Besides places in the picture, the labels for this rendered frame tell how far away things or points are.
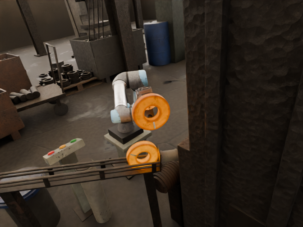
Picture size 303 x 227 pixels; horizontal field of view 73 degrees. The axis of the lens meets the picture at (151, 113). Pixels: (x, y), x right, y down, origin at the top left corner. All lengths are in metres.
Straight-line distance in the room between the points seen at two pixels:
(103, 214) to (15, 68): 3.49
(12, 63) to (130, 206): 3.53
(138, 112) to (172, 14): 3.92
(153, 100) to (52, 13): 12.63
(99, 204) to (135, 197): 0.34
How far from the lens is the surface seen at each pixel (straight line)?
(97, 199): 1.52
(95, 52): 4.01
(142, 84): 1.43
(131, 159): 1.00
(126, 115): 1.10
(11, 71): 4.54
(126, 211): 1.72
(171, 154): 1.03
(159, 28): 4.60
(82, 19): 6.65
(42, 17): 13.10
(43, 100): 3.20
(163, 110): 0.84
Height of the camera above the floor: 1.36
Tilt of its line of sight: 29 degrees down
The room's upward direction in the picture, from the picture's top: 8 degrees counter-clockwise
